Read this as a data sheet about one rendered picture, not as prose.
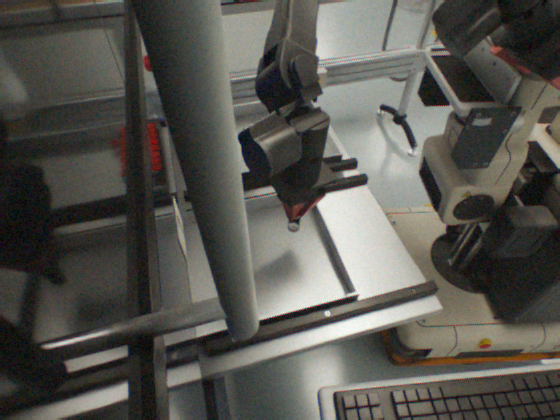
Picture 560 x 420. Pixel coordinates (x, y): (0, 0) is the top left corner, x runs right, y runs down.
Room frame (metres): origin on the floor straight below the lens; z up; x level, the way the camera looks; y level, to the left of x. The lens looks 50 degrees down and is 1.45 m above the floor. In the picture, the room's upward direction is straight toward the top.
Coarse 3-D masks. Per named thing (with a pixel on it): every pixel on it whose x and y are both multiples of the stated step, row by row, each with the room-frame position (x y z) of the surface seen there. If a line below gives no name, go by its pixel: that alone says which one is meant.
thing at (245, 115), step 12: (240, 108) 0.84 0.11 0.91; (252, 108) 0.85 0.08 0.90; (264, 108) 0.86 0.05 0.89; (240, 120) 0.82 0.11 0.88; (252, 120) 0.82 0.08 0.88; (336, 144) 0.68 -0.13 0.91; (240, 156) 0.67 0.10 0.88; (324, 156) 0.63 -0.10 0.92; (336, 156) 0.64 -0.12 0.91; (240, 168) 0.63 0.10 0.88
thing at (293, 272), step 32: (192, 224) 0.46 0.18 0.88; (256, 224) 0.46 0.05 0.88; (320, 224) 0.45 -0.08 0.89; (192, 256) 0.38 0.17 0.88; (256, 256) 0.38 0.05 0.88; (288, 256) 0.38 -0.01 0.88; (320, 256) 0.38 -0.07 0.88; (192, 288) 0.31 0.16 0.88; (256, 288) 0.31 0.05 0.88; (288, 288) 0.31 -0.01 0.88; (320, 288) 0.31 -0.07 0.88; (352, 288) 0.30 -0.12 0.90; (224, 320) 0.25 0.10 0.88
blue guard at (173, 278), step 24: (144, 48) 0.64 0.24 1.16; (144, 72) 0.52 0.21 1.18; (168, 144) 0.55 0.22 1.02; (168, 168) 0.44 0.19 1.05; (168, 192) 0.36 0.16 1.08; (168, 216) 0.29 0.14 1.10; (168, 240) 0.24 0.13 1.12; (168, 264) 0.20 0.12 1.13; (168, 288) 0.17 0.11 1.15; (168, 336) 0.12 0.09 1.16; (192, 336) 0.17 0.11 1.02; (168, 360) 0.09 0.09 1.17; (192, 360) 0.13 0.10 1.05; (168, 384) 0.08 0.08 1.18; (192, 384) 0.10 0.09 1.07; (168, 408) 0.06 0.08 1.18; (192, 408) 0.08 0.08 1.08
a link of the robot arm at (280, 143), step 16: (304, 64) 0.44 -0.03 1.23; (304, 80) 0.42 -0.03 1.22; (304, 96) 0.41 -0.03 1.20; (272, 112) 0.40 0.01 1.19; (288, 112) 0.44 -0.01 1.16; (256, 128) 0.37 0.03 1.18; (272, 128) 0.38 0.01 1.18; (288, 128) 0.38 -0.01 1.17; (240, 144) 0.37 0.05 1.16; (256, 144) 0.35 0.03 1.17; (272, 144) 0.35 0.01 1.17; (288, 144) 0.36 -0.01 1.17; (256, 160) 0.35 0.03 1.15; (272, 160) 0.34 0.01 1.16; (288, 160) 0.35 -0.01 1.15; (256, 176) 0.35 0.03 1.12
